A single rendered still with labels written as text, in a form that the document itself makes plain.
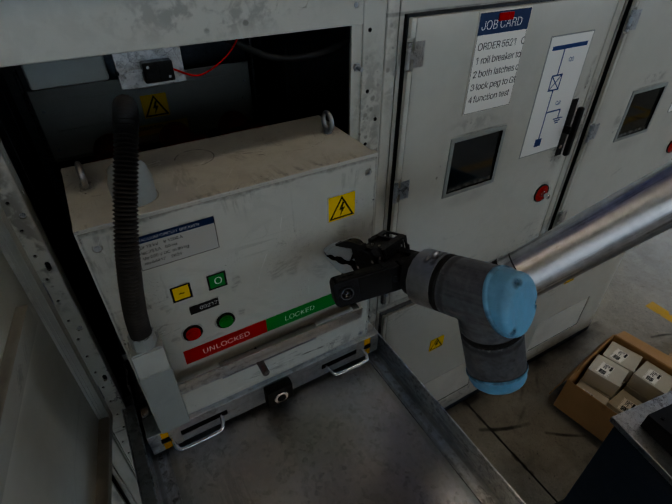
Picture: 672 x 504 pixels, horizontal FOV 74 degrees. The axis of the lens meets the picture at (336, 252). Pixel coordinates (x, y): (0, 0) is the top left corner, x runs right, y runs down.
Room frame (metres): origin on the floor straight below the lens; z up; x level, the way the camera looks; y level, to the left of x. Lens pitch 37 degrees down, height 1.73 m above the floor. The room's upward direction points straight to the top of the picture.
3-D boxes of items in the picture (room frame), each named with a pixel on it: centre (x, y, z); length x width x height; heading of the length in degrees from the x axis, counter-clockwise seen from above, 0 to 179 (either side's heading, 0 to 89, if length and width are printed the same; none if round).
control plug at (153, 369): (0.44, 0.28, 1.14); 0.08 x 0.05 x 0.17; 30
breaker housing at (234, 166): (0.83, 0.26, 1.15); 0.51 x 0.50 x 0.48; 30
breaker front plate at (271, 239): (0.60, 0.13, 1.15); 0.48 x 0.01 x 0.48; 120
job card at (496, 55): (1.03, -0.35, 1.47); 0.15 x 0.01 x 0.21; 120
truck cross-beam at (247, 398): (0.62, 0.14, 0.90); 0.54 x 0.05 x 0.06; 120
